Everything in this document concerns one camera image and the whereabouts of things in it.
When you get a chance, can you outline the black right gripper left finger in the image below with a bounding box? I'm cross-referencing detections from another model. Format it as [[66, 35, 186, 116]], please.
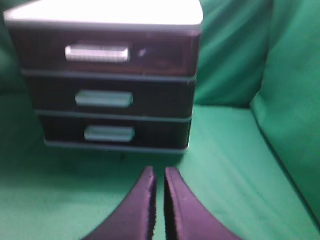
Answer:
[[84, 166, 157, 240]]

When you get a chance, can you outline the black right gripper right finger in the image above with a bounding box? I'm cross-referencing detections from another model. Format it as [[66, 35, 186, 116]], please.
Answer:
[[164, 167, 240, 240]]

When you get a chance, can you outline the white plastic drawer cabinet frame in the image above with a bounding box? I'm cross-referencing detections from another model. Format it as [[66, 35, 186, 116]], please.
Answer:
[[3, 0, 204, 153]]

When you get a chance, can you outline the green cloth table cover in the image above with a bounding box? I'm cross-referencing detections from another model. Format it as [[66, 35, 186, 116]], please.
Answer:
[[0, 0, 320, 240]]

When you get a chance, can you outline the translucent brown drawer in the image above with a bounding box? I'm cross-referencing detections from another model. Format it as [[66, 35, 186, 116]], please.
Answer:
[[39, 115, 191, 150], [9, 28, 201, 76], [26, 76, 196, 119]]

